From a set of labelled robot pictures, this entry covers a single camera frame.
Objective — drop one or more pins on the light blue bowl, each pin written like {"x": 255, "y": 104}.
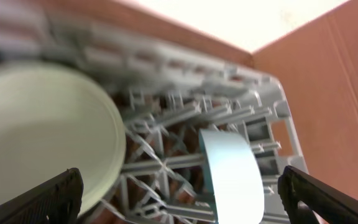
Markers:
{"x": 234, "y": 177}

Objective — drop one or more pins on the mint green bowl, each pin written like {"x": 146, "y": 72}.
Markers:
{"x": 53, "y": 118}

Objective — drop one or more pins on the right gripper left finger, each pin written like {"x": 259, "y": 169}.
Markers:
{"x": 57, "y": 200}

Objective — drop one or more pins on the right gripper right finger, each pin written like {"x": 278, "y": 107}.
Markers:
{"x": 305, "y": 197}

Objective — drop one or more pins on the grey dishwasher rack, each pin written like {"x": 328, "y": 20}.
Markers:
{"x": 168, "y": 95}

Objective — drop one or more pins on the brown cardboard box wall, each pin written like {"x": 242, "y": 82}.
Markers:
{"x": 316, "y": 64}

